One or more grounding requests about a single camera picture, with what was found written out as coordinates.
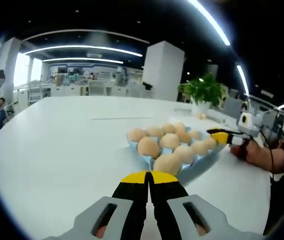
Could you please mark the small black device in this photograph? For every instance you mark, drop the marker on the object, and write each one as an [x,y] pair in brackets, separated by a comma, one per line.
[147,85]

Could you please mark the group of beige eggs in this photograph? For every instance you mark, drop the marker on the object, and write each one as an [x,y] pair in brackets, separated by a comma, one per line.
[148,147]

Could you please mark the white table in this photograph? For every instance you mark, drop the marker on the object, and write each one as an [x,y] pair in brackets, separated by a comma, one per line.
[57,150]

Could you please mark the person's right hand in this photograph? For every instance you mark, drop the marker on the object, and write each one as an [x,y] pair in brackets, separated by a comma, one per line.
[253,153]

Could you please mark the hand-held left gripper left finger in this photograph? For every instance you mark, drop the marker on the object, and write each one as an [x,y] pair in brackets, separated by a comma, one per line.
[131,200]

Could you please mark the potted green plant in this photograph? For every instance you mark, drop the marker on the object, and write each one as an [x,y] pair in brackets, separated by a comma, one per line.
[206,90]

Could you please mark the curved ceiling light strip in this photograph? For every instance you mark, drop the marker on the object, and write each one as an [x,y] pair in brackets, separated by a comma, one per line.
[82,58]
[86,46]

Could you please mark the ceiling air vent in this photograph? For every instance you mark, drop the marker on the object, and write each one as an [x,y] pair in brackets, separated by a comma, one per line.
[94,54]

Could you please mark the short ceiling light strip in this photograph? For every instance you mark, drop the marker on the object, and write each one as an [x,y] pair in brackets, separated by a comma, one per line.
[242,78]

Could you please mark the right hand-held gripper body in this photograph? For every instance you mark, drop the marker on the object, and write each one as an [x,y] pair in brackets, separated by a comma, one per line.
[254,127]

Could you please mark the blue egg tray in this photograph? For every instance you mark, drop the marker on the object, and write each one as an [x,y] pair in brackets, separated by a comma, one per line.
[145,162]

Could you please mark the white office chair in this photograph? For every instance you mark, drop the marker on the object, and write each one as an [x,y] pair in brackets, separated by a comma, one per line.
[95,87]
[35,90]

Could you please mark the white office desk row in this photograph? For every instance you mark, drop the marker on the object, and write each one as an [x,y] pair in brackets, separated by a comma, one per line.
[64,90]

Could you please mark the long ceiling light strip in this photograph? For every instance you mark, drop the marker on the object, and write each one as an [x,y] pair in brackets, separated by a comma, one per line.
[211,20]

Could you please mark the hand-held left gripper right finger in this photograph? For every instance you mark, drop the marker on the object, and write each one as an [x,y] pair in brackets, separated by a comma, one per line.
[166,200]

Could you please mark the brown cardboard box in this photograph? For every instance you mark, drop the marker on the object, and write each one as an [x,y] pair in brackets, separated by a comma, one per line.
[58,80]

